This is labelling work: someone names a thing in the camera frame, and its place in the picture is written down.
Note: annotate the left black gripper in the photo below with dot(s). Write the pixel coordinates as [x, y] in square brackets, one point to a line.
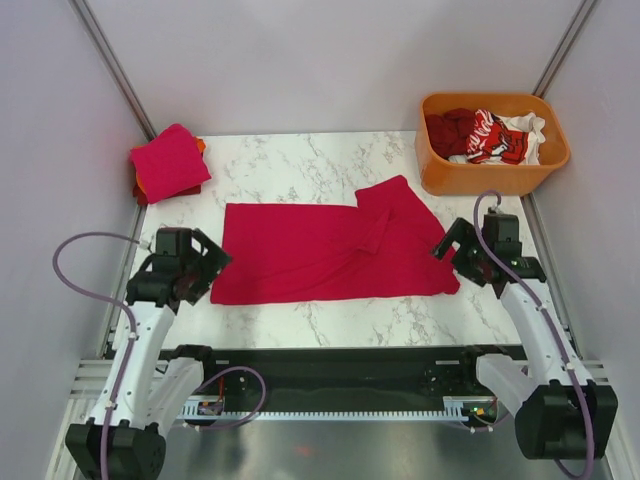
[213, 262]

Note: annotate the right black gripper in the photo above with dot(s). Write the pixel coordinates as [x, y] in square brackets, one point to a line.
[463, 232]

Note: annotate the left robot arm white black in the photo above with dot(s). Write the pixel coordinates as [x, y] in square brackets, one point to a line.
[124, 436]

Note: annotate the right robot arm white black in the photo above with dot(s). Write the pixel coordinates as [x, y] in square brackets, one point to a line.
[560, 412]

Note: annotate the orange plastic basket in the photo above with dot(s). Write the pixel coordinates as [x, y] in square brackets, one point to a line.
[442, 177]

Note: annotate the red white printed t shirt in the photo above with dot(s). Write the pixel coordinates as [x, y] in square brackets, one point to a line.
[502, 140]

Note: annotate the dark red crumpled t shirt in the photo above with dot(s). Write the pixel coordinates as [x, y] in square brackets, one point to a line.
[448, 132]

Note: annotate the folded dark red t shirt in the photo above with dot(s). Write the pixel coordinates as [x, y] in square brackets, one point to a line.
[161, 188]

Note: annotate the folded pink t shirt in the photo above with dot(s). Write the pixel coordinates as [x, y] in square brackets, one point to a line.
[173, 153]

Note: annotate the folded orange t shirt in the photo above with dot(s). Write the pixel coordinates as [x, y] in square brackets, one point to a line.
[200, 145]

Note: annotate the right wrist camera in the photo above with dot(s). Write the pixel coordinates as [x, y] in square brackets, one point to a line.
[495, 207]

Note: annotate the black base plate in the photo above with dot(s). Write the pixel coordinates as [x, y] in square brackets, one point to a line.
[342, 379]

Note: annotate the grey slotted cable duct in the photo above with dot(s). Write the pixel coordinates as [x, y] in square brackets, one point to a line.
[451, 409]

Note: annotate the right aluminium frame post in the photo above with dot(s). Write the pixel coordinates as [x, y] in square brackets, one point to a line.
[565, 45]

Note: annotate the aluminium frame post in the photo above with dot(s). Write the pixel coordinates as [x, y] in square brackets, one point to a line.
[565, 45]
[99, 39]

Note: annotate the left aluminium frame post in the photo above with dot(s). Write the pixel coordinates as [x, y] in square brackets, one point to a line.
[99, 39]

